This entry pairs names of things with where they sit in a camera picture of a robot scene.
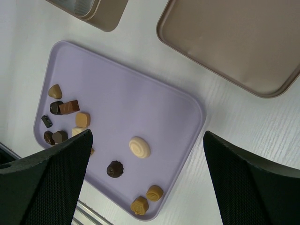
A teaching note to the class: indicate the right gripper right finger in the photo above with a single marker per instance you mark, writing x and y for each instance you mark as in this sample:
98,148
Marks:
251,190

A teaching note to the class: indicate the purple plastic tray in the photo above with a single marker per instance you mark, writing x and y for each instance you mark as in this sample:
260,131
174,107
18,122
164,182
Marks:
122,103

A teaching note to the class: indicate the aluminium rail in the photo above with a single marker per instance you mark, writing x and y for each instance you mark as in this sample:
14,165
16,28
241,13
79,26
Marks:
84,215

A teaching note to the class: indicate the tan heart chocolate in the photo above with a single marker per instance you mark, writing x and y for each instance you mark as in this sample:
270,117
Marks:
55,92

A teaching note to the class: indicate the white square chocolate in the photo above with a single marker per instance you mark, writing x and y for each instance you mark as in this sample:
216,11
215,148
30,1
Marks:
77,130

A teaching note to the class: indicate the caramel leaf round chocolate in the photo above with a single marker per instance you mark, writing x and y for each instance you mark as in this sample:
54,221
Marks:
154,193

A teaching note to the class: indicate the caramel hexagon chocolate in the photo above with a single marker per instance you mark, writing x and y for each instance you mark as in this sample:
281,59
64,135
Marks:
140,206

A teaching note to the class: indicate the brown tin lid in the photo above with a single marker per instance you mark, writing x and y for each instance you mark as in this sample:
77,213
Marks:
254,44

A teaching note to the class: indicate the brown tin box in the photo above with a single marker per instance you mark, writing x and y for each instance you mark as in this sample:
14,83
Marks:
102,14

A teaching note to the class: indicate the dark rose chocolate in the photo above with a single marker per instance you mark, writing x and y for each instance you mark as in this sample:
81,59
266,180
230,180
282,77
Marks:
115,169

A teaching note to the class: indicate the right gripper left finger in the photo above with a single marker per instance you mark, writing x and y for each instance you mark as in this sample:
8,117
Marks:
43,188

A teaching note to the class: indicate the white swirl oval chocolate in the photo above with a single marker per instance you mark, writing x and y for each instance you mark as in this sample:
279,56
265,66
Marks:
139,147

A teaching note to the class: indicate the dark oval chocolate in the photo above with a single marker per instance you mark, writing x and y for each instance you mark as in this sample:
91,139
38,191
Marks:
48,137

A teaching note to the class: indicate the dark flat bar chocolate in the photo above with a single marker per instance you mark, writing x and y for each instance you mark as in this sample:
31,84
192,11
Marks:
46,120

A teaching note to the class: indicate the brown rectangular chocolate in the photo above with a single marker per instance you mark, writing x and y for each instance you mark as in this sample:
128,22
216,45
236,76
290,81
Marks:
69,107

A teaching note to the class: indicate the dark round shiny chocolate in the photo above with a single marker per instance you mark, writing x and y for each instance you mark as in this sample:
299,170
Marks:
55,107

